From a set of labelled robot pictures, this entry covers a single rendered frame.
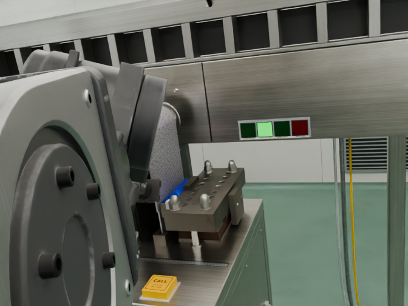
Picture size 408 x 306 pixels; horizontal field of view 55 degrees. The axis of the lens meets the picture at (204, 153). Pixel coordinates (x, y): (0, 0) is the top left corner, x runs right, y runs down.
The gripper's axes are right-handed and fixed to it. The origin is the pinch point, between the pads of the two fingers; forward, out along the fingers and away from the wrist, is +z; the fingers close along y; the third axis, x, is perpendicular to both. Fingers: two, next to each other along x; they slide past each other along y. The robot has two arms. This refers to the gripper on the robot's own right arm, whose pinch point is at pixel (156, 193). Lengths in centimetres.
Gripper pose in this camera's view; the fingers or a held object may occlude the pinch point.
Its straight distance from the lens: 126.2
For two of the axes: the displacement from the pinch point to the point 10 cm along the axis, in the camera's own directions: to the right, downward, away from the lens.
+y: 9.4, -0.3, -3.4
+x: 0.5, -9.7, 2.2
